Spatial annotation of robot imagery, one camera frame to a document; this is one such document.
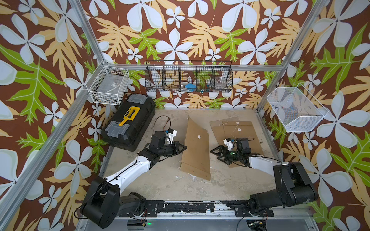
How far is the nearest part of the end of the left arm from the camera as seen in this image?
65 centimetres

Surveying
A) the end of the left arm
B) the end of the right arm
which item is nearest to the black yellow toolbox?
the end of the left arm

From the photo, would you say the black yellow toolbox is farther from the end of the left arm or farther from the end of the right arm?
the end of the right arm

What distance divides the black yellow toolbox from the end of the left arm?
0.90ft

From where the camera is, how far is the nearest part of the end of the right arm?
28.2 inches

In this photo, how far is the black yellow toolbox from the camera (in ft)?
2.82

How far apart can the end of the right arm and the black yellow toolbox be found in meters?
0.50
